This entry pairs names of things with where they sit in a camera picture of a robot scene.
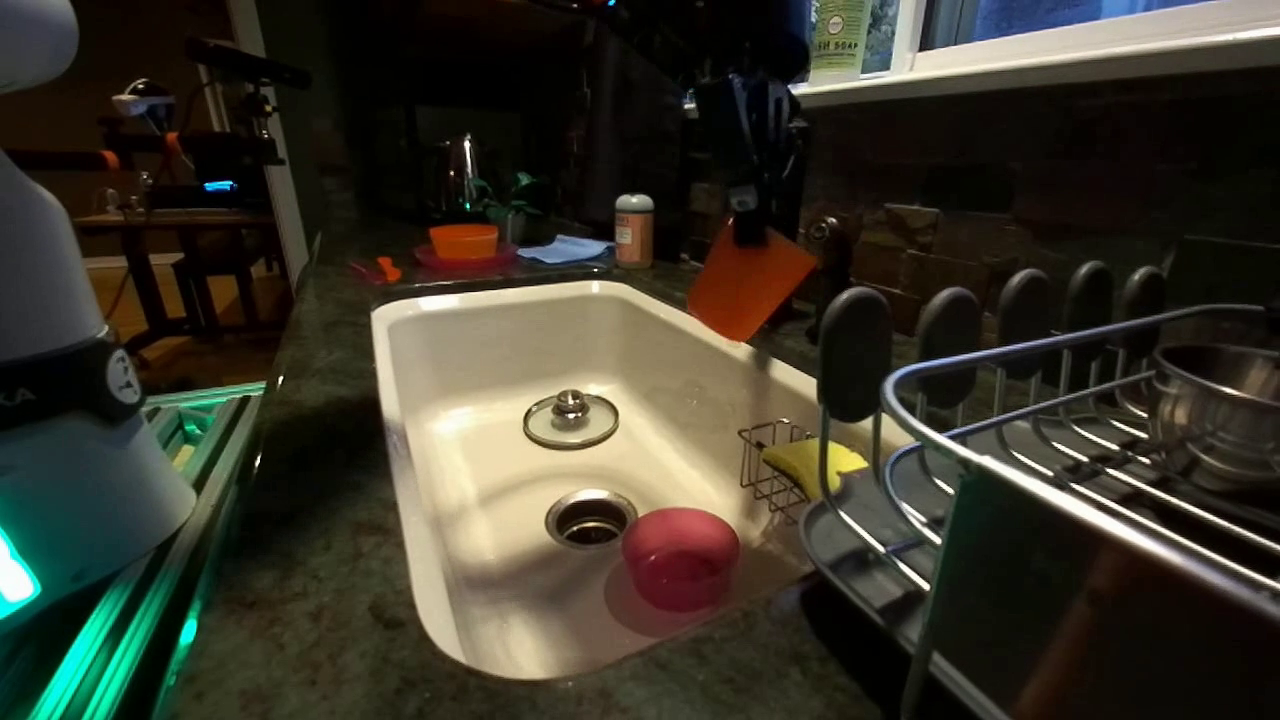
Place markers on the white kitchen sink basin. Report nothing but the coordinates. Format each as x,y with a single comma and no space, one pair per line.
518,551

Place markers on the steel pot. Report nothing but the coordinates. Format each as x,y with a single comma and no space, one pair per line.
1219,417

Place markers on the blue cloth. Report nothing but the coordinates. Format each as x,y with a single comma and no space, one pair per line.
565,249

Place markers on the glass pot lid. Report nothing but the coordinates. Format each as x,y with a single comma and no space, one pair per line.
569,422

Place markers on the orange bowl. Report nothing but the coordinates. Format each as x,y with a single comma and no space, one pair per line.
465,243

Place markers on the grey dish drying rack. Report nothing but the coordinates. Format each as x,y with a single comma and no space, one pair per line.
1016,532

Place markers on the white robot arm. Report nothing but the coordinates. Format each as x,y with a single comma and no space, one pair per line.
82,477

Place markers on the orange soap bottle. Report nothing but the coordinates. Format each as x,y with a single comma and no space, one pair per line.
635,231

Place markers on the orange plastic cup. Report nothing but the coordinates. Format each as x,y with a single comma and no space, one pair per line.
747,287

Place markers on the dark kitchen faucet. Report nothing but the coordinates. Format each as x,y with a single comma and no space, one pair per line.
833,245

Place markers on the yellow sponge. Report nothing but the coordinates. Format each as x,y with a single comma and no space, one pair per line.
812,465

